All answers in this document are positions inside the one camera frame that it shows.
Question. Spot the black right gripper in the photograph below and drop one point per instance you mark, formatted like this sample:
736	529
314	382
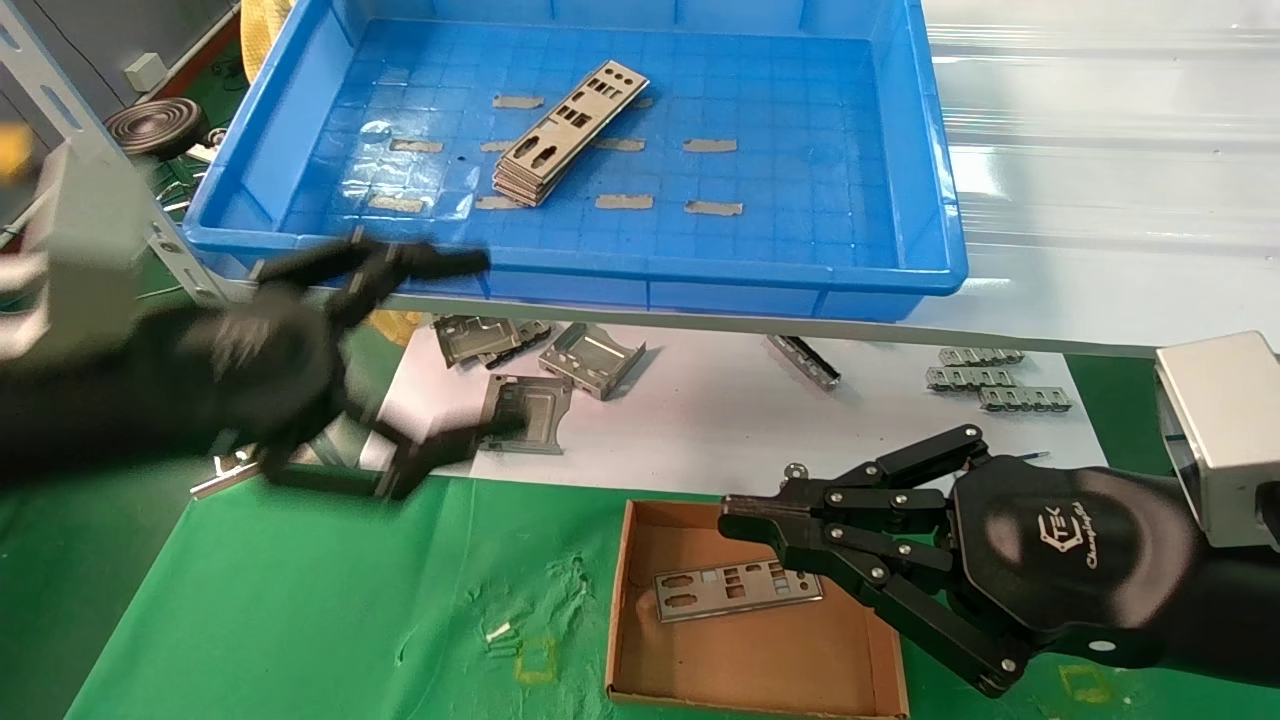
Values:
1070	560

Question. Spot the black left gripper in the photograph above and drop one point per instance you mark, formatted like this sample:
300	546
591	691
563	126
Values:
260	370

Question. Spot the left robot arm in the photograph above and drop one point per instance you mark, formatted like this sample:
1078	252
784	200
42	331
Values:
80	400

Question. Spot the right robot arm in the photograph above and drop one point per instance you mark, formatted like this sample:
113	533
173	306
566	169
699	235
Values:
1240	610

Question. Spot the brown cardboard box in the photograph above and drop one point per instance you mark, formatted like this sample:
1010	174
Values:
700	660

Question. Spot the blue plastic tray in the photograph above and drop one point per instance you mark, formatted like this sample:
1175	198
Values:
800	100

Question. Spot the silver binder clip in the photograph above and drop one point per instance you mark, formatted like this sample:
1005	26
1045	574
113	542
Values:
795	470
215	485

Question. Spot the narrow metal strip part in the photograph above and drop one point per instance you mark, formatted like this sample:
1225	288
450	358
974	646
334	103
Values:
805	362

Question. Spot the white board sheet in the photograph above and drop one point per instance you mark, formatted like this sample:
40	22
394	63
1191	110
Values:
700	420

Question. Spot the slotted metal strip part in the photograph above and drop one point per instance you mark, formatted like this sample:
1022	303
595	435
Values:
1025	398
970	378
980	356

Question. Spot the grey metal shelf beam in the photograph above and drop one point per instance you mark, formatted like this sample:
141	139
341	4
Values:
1000	343

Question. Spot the green cloth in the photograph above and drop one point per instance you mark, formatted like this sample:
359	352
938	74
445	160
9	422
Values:
350	600

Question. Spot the small white tape scrap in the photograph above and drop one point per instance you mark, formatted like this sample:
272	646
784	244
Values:
498	631

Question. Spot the black round disc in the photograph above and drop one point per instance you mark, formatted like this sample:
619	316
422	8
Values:
155	130

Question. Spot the folded metal bracket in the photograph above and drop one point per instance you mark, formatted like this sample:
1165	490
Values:
470	338
532	335
590	355

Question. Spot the flat metal frame plate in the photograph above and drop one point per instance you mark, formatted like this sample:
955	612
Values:
545	440

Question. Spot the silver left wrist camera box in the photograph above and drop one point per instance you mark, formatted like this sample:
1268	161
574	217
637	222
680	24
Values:
90	230

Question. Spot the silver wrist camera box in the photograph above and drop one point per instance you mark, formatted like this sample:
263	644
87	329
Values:
90	230
1220	430

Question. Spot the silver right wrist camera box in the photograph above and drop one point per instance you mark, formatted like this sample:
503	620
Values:
1220	430

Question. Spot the white wall box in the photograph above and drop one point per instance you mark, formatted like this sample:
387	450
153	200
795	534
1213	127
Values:
145	72

